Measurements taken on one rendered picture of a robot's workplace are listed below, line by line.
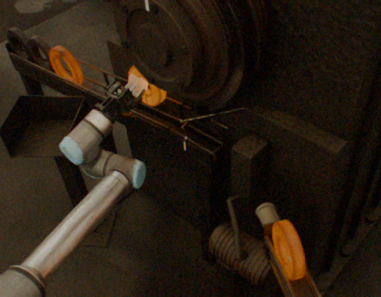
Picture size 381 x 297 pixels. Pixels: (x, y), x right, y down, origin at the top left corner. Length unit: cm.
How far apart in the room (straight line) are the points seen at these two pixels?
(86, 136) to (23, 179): 117
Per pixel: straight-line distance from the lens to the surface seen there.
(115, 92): 149
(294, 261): 119
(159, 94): 153
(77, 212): 133
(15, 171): 263
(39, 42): 211
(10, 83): 329
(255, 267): 145
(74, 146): 144
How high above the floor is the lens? 177
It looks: 45 degrees down
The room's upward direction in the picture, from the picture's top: 5 degrees counter-clockwise
